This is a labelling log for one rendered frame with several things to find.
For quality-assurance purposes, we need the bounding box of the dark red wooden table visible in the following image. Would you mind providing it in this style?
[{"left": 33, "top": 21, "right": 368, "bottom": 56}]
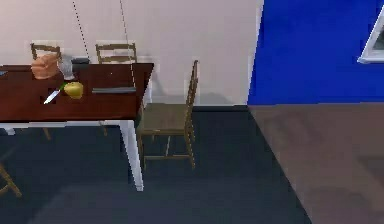
[{"left": 0, "top": 62, "right": 155, "bottom": 192}]

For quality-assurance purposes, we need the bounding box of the yellow apple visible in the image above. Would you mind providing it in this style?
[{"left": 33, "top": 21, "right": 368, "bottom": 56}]
[{"left": 63, "top": 81, "right": 85, "bottom": 100}]

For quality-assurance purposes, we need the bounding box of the clear glass cup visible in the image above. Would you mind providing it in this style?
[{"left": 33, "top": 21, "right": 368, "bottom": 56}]
[{"left": 58, "top": 56, "right": 76, "bottom": 81}]

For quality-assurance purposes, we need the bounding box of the green handled knife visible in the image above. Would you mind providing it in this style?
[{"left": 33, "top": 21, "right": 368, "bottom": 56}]
[{"left": 43, "top": 82, "right": 68, "bottom": 105}]

